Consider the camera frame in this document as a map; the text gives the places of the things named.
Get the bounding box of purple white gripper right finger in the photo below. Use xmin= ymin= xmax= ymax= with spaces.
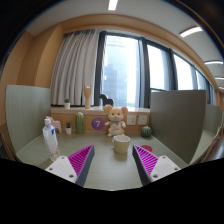
xmin=132 ymin=145 xmax=180 ymax=186

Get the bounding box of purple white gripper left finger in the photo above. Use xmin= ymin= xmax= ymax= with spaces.
xmin=46 ymin=145 xmax=95 ymax=187

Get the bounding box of clear plastic water bottle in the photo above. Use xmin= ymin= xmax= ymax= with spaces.
xmin=42 ymin=118 xmax=60 ymax=161

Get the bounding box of red round coaster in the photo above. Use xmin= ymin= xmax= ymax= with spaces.
xmin=140 ymin=145 xmax=153 ymax=152

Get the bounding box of round green cactus decoration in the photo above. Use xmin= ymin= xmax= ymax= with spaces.
xmin=141 ymin=126 xmax=152 ymax=138

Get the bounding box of cream paper cup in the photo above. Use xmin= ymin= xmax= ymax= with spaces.
xmin=112 ymin=135 xmax=130 ymax=154

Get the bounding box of pink wooden horse figure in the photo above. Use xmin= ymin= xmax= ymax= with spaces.
xmin=46 ymin=116 xmax=62 ymax=133

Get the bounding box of plush mouse toy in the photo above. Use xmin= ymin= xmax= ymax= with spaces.
xmin=104 ymin=105 xmax=128 ymax=137

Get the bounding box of right green desk partition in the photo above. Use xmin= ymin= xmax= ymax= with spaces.
xmin=149 ymin=90 xmax=206 ymax=163

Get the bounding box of green desk partition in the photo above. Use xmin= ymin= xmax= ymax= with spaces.
xmin=5 ymin=85 xmax=51 ymax=153
xmin=149 ymin=90 xmax=206 ymax=163

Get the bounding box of small potted plant on ledge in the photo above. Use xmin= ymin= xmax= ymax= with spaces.
xmin=64 ymin=98 xmax=70 ymax=109

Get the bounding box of black horse figure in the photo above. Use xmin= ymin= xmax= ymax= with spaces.
xmin=100 ymin=94 xmax=114 ymax=106

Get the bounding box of left green desk partition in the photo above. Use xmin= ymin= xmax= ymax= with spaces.
xmin=5 ymin=85 xmax=51 ymax=153

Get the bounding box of wooden hand sculpture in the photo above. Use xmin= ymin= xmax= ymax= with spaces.
xmin=83 ymin=81 xmax=92 ymax=109

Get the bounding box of beige curtain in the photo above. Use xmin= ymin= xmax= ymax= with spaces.
xmin=50 ymin=29 xmax=100 ymax=106

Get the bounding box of white wall socket right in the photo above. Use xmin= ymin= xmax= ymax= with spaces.
xmin=138 ymin=115 xmax=148 ymax=125

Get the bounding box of white wall socket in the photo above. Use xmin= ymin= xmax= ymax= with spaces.
xmin=138 ymin=115 xmax=148 ymax=125
xmin=127 ymin=115 xmax=136 ymax=125

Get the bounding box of white wall socket left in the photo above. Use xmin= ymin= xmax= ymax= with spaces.
xmin=127 ymin=115 xmax=136 ymax=125

